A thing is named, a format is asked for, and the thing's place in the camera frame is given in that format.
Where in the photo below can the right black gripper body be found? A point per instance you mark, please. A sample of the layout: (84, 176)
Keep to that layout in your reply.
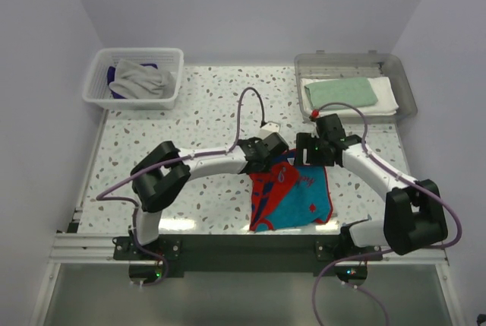
(316, 153)

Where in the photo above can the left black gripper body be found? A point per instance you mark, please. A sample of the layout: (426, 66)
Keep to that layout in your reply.
(266, 168)

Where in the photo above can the colourful striped towel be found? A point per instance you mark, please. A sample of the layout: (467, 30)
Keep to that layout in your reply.
(289, 196)

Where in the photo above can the mint green towel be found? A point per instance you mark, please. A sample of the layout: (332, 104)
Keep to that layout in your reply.
(353, 91)

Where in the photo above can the white towel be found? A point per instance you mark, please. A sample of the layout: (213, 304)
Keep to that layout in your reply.
(386, 104)

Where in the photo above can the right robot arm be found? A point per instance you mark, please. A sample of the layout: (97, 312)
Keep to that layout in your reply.
(413, 213)

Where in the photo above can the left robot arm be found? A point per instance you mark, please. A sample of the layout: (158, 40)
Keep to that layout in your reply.
(159, 178)

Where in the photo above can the clear grey plastic bin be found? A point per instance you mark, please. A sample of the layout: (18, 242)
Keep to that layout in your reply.
(331, 66)

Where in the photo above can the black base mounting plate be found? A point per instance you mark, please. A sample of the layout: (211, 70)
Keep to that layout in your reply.
(175, 255)

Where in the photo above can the grey towel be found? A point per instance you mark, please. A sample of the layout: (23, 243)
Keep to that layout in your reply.
(144, 81)

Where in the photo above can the purple towel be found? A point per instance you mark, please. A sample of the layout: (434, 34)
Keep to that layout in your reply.
(114, 83)

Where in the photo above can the white plastic basket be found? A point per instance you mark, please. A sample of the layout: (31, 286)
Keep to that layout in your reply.
(135, 78)

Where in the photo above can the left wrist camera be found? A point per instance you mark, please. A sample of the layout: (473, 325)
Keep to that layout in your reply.
(267, 129)

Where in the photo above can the aluminium frame rail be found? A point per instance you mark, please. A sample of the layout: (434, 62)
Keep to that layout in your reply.
(91, 233)

